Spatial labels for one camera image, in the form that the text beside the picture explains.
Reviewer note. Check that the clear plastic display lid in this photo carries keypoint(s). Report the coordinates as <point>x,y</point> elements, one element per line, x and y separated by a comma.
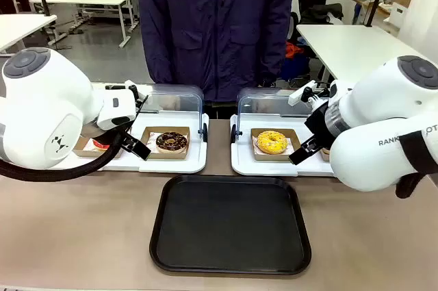
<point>178,99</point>
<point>260,99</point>

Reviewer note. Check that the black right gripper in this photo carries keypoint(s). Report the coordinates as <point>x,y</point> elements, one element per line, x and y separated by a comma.
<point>320,130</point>

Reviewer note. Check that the large white table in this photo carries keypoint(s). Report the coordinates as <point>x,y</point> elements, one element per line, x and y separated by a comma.
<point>345,48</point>

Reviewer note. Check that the white display tray base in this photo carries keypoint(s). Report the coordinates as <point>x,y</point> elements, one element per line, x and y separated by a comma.
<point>243,164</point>
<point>196,157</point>

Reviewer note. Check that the sprinkled chocolate donut in box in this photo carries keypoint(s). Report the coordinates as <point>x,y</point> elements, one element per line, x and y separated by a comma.
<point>325,155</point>

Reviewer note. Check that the white storage box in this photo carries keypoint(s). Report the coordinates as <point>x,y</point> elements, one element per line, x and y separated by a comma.
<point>397,13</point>

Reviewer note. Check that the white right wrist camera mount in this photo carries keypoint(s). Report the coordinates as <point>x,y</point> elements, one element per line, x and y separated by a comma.
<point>297,96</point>

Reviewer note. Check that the white printed paper liner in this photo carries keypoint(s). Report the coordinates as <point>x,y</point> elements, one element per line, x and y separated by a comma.
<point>291,143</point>
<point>89,145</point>
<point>151,138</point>

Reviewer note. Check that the white table with black clamp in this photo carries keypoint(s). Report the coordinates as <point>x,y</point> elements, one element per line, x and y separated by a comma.
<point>20,29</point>

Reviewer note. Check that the black bag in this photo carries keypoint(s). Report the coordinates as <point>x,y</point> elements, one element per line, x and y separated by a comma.
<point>321,13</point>

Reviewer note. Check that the red glazed donut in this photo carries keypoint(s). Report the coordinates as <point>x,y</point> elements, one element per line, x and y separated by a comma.
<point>101,145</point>

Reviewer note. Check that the orange and blue bag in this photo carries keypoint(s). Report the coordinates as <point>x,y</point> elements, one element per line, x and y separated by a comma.
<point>296,58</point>

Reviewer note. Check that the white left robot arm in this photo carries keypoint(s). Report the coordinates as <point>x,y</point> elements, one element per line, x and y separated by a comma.
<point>44,106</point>

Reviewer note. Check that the yellow glazed donut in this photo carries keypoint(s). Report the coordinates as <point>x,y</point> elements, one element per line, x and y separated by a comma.
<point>272,145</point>

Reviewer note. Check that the yellow donut in box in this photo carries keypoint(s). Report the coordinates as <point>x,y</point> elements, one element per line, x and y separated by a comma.
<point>270,157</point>

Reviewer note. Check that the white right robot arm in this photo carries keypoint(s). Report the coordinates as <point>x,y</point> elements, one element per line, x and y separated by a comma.
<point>383,126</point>

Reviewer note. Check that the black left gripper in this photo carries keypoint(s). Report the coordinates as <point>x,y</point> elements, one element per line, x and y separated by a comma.
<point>126,139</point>

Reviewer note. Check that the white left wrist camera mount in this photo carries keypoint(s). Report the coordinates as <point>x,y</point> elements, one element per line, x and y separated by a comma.
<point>131,87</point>

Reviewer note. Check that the person left hand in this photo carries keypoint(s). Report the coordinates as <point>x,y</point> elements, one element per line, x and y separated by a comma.
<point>267,83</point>

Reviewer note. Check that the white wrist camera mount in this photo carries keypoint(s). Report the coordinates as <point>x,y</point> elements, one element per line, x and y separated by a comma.
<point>297,96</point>
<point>131,87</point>

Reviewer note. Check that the black plastic serving tray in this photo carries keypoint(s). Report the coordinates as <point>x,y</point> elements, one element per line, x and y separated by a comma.
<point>231,226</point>

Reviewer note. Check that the person in navy jacket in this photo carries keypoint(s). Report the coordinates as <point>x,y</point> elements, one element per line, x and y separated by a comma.
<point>215,24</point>

